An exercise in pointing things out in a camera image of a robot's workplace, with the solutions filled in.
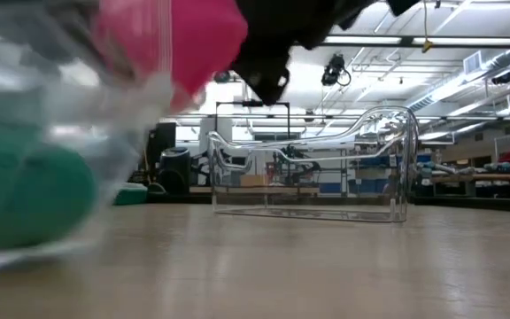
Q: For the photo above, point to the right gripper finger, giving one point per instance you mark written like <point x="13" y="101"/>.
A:
<point x="266" y="77"/>

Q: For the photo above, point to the pink elastic bandage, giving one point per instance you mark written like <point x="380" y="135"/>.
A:
<point x="202" y="40"/>

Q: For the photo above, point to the clear plastic zip bag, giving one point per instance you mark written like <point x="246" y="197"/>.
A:
<point x="82" y="111"/>

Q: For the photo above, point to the green elastic bandage roll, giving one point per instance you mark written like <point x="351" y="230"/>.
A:
<point x="33" y="199"/>

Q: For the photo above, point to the brown cardboard box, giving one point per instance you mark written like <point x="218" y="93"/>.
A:
<point x="253" y="180"/>

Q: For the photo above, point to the black monitor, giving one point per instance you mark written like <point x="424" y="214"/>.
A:
<point x="164" y="139"/>

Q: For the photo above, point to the black round bin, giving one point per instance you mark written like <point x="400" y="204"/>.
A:
<point x="174" y="170"/>

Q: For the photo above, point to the yellow hanging tag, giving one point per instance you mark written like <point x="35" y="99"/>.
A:
<point x="426" y="45"/>

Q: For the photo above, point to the clear plastic bin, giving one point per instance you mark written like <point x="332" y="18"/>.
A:
<point x="396" y="133"/>

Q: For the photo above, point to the black overhead light bar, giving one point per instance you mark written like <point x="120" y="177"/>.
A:
<point x="458" y="41"/>

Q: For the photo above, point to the teal storage box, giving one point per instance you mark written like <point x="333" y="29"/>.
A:
<point x="131" y="195"/>

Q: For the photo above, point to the white ceiling vent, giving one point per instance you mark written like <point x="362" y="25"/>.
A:
<point x="473" y="63"/>

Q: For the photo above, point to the black ceiling dome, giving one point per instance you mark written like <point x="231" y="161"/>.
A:
<point x="501" y="79"/>

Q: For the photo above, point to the wooden workbench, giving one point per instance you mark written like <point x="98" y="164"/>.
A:
<point x="494" y="178"/>

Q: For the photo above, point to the black rectangular frame stand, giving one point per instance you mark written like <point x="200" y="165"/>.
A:
<point x="281" y="104"/>

